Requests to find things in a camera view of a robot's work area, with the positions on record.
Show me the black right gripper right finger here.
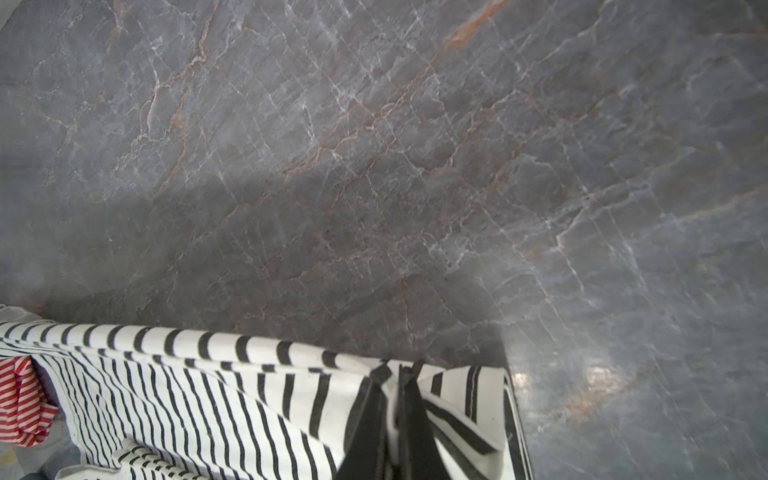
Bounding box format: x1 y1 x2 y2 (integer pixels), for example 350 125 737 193
395 367 450 480

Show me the black white striped tank top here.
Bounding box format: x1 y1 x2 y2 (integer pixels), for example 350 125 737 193
1 306 532 479

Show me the red white striped tank top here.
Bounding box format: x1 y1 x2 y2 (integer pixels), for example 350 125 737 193
0 356 59 447

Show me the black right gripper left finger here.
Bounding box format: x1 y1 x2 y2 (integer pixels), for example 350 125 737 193
334 364 392 480

